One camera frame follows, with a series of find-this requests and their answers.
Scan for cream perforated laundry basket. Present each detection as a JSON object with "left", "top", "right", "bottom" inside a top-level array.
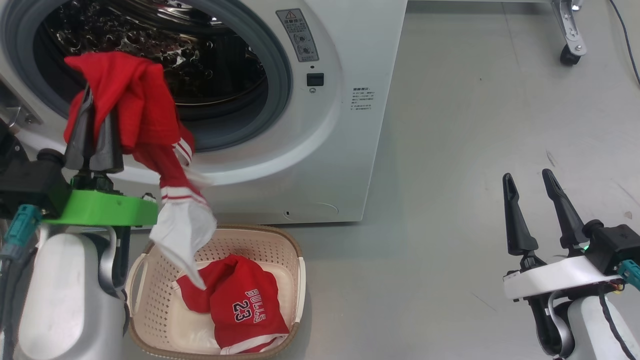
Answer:
[{"left": 124, "top": 224, "right": 307, "bottom": 360}]

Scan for camera cable teal plug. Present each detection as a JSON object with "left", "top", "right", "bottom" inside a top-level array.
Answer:
[
  {"left": 0, "top": 204, "right": 44, "bottom": 360},
  {"left": 597, "top": 259, "right": 640, "bottom": 360}
]

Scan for right camera cable teal plug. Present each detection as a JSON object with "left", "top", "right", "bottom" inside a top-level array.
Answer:
[{"left": 597, "top": 259, "right": 640, "bottom": 360}]

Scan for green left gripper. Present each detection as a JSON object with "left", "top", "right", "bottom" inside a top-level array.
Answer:
[{"left": 42, "top": 87, "right": 160, "bottom": 229}]

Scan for red Bulls 23 jersey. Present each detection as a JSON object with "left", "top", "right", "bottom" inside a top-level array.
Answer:
[{"left": 175, "top": 253, "right": 291, "bottom": 355}]

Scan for left camera cable teal plug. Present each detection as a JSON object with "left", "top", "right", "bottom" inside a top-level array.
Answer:
[{"left": 0, "top": 204, "right": 44, "bottom": 360}]

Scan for thin black floor cable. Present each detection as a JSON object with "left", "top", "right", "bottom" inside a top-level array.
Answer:
[{"left": 607, "top": 0, "right": 640, "bottom": 87}]

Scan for red shorts with white panel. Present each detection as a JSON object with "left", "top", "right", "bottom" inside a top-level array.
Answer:
[{"left": 63, "top": 51, "right": 219, "bottom": 291}]

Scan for grey warning label sticker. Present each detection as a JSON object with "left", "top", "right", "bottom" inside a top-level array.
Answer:
[{"left": 275, "top": 8, "right": 320, "bottom": 63}]

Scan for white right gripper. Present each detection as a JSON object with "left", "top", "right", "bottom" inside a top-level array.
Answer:
[{"left": 502, "top": 168, "right": 624, "bottom": 301}]

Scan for white front-load washing machine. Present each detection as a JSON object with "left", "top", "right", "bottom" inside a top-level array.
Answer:
[{"left": 0, "top": 0, "right": 409, "bottom": 226}]

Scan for metal cart leg with caster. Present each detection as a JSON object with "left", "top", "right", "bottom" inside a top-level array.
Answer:
[{"left": 550, "top": 0, "right": 587, "bottom": 66}]

